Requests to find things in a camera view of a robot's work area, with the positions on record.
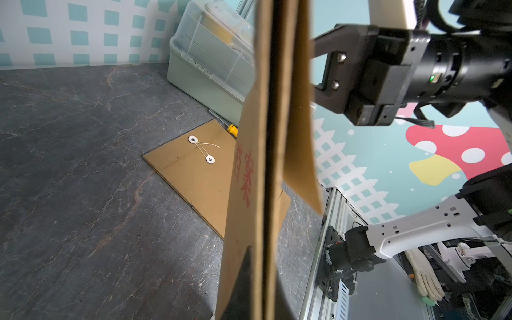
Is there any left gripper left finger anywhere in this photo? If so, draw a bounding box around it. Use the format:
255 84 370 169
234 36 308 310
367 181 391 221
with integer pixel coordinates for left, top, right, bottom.
223 245 264 319

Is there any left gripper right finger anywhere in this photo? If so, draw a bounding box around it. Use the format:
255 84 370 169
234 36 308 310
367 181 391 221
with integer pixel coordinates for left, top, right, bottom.
274 277 295 320

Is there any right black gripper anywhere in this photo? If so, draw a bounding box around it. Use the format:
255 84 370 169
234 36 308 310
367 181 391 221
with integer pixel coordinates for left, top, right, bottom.
313 24 430 126

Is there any brown kraft file bag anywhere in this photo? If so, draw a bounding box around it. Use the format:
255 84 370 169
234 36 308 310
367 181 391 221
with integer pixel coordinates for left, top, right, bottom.
215 1 324 319
143 119 292 239

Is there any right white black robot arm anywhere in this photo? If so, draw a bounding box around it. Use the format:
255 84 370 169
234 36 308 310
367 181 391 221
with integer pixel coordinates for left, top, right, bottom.
313 1 511 274

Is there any clear plastic storage box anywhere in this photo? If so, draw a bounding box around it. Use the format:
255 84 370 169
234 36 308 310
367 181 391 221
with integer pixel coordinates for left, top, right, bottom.
167 1 255 125

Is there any beige work glove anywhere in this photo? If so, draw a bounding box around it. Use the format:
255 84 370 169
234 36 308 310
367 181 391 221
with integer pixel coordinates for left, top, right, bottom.
405 248 445 303

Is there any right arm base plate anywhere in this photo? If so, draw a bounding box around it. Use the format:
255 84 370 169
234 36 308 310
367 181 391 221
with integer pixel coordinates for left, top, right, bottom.
316 225 355 302

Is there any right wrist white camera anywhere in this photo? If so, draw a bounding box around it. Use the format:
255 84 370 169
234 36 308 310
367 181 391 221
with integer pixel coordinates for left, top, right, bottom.
368 0 417 29

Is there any aluminium front rail frame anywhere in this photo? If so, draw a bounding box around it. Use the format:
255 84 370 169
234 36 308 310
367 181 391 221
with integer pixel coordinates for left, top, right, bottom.
299 188 366 319

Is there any yellow handled screwdriver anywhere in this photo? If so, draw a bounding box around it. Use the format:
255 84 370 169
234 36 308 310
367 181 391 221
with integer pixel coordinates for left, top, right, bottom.
209 109 238 138

